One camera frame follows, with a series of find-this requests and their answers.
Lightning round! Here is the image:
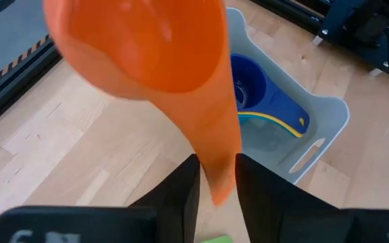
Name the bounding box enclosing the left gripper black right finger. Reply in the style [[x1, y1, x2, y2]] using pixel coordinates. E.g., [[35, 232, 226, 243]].
[[234, 153, 348, 243]]

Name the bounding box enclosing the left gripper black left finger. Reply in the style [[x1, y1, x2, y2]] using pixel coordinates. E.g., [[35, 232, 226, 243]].
[[129, 153, 201, 243]]

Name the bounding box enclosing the green measuring cup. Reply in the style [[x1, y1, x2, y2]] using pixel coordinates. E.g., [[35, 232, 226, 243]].
[[201, 235, 233, 243]]

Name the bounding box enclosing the dark blue measuring cup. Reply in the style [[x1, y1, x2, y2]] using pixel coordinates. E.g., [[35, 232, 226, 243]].
[[230, 53, 311, 136]]

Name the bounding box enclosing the orange measuring cup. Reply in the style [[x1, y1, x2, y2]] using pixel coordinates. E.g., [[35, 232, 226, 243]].
[[43, 0, 242, 207]]

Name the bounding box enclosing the grey plastic basket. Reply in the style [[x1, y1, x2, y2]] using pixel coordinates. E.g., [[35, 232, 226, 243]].
[[226, 7, 351, 185]]

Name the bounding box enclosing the floor mat with striped edge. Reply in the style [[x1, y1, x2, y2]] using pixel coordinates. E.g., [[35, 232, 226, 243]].
[[0, 0, 52, 94]]

